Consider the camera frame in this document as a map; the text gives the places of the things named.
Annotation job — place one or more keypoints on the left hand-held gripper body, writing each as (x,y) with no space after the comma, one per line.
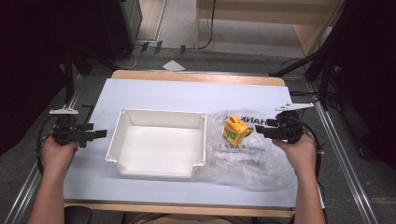
(67,133)

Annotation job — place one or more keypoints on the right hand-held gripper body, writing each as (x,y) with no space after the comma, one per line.
(289,129)

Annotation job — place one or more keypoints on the yellow carton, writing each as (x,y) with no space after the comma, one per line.
(235,130)

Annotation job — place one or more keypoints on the clear plastic bag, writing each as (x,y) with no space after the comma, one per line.
(249,168)

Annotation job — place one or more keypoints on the white plastic bin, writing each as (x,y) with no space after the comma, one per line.
(158,146)

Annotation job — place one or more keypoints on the person's left hand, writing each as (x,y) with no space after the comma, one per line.
(57,157)

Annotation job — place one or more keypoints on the person's right hand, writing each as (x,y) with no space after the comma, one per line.
(300,154)

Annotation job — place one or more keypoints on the black stand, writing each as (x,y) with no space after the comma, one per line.
(69,77)

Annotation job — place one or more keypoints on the black tripod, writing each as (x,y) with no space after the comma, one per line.
(325,77)

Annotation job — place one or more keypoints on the black chair part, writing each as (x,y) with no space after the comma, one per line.
(77,215)

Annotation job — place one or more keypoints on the pale blue table mat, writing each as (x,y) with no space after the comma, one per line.
(174,93)

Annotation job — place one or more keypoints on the wooden table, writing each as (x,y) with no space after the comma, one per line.
(193,76)

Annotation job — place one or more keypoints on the white paper sheet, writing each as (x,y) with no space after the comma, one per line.
(173,65)

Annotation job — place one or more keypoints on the dark cabinet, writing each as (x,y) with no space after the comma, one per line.
(121,25)

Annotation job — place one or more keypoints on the wooden shelf unit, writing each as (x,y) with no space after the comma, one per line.
(264,12)

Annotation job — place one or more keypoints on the aluminium rail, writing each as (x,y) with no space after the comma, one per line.
(345,161)
(23,193)

